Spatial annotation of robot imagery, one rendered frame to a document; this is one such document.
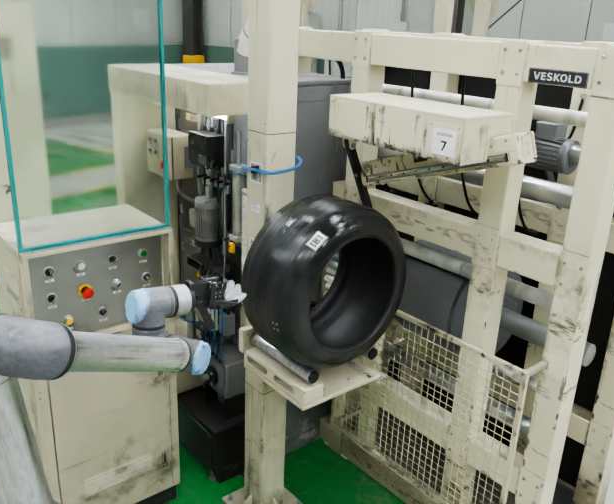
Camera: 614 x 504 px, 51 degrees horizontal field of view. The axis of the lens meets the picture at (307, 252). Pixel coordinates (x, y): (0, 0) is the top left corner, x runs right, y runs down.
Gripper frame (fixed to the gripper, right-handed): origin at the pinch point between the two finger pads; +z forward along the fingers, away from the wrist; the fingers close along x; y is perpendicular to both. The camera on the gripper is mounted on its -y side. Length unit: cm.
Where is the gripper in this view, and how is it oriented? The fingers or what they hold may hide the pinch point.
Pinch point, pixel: (242, 297)
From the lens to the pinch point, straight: 200.7
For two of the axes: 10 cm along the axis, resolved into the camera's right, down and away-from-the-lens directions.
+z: 7.6, -0.8, 6.4
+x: -6.3, -2.9, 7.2
